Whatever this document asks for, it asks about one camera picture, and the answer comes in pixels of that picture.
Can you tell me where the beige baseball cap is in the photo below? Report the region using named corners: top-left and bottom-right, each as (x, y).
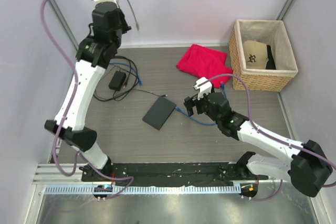
top-left (243, 40), bottom-right (268, 69)

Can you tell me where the black power adapter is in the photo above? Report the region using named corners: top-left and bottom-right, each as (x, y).
top-left (108, 71), bottom-right (127, 91)

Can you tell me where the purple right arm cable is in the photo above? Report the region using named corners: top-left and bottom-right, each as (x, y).
top-left (198, 73), bottom-right (336, 201)

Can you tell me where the black item in basket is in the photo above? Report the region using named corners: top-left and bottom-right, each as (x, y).
top-left (266, 45), bottom-right (276, 70)

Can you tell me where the black network switch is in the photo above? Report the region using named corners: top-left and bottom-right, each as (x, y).
top-left (142, 97), bottom-right (176, 130)

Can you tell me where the red cloth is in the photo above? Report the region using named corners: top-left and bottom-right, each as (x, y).
top-left (176, 44), bottom-right (233, 79)

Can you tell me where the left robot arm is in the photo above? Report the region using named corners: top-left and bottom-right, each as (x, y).
top-left (44, 2), bottom-right (131, 182)

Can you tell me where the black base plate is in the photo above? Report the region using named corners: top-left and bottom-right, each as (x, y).
top-left (81, 162), bottom-right (269, 187)

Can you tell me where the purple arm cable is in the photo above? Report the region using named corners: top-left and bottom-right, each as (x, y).
top-left (39, 0), bottom-right (134, 200)
top-left (198, 73), bottom-right (336, 201)

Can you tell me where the wicker basket with liner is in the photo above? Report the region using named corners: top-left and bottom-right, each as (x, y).
top-left (229, 19), bottom-right (298, 92)

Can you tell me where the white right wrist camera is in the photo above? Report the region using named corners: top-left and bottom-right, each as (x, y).
top-left (193, 77), bottom-right (214, 96)

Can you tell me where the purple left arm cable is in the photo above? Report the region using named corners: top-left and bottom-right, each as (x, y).
top-left (39, 0), bottom-right (134, 200)

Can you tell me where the white slotted cable duct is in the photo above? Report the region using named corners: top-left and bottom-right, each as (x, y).
top-left (45, 184), bottom-right (241, 195)

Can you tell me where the black power cable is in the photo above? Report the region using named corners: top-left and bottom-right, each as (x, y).
top-left (93, 55), bottom-right (169, 102)

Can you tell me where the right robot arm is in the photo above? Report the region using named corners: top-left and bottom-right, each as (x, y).
top-left (184, 92), bottom-right (332, 197)

